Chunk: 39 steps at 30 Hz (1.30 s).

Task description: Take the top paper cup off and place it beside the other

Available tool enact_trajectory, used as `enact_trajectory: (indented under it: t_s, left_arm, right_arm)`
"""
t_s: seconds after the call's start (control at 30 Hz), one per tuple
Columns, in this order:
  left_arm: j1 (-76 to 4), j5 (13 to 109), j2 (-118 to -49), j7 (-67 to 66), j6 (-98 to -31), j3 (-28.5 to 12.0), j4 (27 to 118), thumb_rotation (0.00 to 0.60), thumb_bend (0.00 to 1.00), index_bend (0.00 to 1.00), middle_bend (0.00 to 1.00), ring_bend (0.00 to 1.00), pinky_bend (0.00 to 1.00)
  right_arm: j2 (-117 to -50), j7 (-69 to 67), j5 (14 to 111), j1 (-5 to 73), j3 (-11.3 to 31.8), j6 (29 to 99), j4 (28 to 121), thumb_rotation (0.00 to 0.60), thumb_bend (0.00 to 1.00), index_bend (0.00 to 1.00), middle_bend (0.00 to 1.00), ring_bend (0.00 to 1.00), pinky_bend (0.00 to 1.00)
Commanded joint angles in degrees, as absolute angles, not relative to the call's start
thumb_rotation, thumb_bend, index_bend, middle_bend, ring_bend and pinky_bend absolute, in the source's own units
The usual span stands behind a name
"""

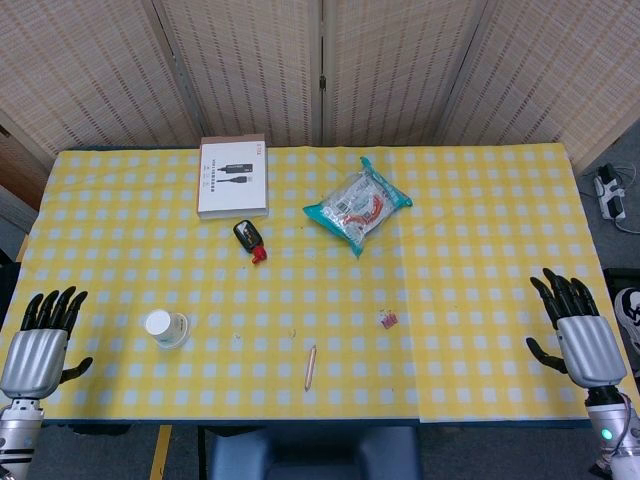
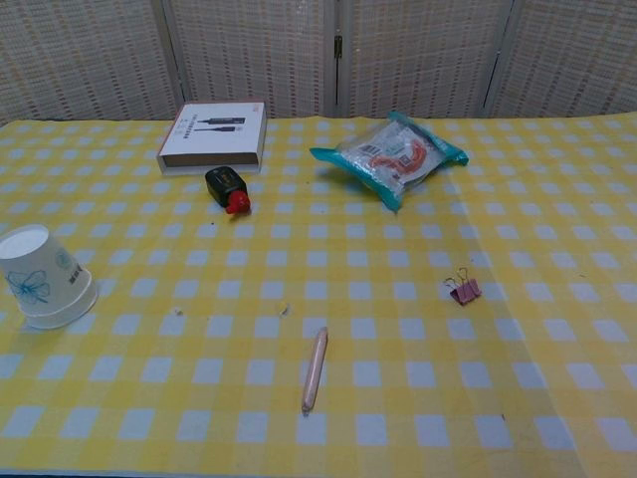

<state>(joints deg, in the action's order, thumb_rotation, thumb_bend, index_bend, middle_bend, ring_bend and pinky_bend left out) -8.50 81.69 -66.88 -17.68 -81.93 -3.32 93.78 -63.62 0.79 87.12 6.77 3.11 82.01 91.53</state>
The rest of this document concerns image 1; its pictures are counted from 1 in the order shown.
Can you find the woven folding screen panel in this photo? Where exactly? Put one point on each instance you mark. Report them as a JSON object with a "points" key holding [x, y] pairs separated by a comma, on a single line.
{"points": [[395, 70], [90, 70], [245, 70], [550, 75]]}

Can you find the metal screen hinge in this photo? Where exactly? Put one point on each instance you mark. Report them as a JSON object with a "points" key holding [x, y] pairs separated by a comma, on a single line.
{"points": [[323, 82]]}

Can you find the teal clear snack bag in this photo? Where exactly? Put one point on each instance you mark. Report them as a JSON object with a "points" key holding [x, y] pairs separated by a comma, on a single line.
{"points": [[357, 202]]}

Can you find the translucent plastic cup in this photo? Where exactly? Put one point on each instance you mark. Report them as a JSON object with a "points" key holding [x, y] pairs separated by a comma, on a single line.
{"points": [[188, 325]]}

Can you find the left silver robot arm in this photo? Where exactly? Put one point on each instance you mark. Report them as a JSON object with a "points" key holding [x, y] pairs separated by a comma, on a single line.
{"points": [[17, 435]]}

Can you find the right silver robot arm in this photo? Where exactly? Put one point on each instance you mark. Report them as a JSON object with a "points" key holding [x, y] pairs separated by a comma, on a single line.
{"points": [[612, 430]]}

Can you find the black device with red cap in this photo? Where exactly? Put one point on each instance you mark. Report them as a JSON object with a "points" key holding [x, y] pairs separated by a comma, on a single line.
{"points": [[249, 239]]}

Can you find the yellow white checked tablecloth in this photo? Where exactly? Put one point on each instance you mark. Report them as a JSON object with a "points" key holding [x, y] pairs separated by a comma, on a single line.
{"points": [[320, 310]]}

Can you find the white black sneaker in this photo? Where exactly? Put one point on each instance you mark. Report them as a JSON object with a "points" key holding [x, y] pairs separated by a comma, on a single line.
{"points": [[630, 320]]}

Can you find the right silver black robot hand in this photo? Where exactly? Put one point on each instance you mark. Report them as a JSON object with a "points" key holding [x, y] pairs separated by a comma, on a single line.
{"points": [[590, 350]]}

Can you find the white power strip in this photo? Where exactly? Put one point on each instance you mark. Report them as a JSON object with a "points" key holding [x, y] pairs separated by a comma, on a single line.
{"points": [[610, 192]]}

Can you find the pink binder clip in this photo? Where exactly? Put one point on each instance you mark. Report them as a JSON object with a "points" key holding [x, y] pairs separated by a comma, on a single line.
{"points": [[387, 319]]}

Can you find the translucent cup with blue flower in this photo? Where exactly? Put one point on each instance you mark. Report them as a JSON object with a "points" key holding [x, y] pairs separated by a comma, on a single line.
{"points": [[164, 327]]}

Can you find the yellow floor tape strip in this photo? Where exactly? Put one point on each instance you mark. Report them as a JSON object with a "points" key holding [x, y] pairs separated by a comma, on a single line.
{"points": [[161, 452]]}

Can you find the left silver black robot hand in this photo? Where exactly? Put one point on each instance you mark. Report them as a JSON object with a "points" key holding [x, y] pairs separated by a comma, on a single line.
{"points": [[35, 362]]}

